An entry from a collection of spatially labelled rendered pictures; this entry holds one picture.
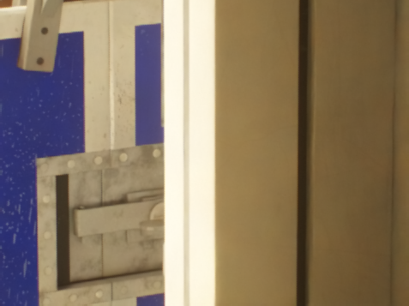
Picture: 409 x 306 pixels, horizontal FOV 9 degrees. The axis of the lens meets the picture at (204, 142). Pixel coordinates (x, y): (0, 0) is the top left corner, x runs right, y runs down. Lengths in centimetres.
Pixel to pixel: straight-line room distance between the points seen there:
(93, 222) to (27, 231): 6
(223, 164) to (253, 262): 4
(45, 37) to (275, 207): 97
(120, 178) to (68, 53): 13
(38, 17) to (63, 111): 9
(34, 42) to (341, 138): 96
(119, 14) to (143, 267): 22
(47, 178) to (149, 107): 10
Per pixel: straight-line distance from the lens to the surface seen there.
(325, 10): 100
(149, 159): 204
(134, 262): 208
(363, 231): 103
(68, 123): 200
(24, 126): 199
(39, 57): 197
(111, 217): 205
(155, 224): 204
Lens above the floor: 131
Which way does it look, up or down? 13 degrees down
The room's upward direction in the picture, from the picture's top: straight up
